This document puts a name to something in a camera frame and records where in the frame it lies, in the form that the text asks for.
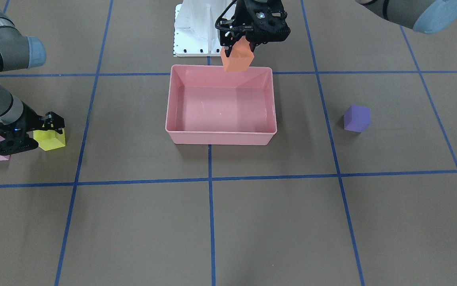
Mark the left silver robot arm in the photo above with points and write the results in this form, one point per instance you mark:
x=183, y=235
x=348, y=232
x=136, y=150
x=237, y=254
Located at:
x=422, y=16

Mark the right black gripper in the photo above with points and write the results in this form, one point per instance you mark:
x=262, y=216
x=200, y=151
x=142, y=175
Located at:
x=33, y=120

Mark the purple foam block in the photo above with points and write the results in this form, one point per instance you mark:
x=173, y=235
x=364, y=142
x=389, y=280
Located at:
x=357, y=118

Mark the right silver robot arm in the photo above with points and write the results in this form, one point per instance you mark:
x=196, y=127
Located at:
x=16, y=52

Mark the pink plastic bin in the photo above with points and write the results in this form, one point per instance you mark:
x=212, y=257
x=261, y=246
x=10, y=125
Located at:
x=209, y=106

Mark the yellow foam block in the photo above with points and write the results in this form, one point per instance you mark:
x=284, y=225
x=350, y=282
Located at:
x=51, y=140

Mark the white pedestal column base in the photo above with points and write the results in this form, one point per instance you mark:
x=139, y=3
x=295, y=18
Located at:
x=195, y=34

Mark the orange foam block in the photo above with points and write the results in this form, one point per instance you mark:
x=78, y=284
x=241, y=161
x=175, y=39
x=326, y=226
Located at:
x=240, y=58

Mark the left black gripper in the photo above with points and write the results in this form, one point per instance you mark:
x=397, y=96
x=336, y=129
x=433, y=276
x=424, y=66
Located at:
x=229, y=37

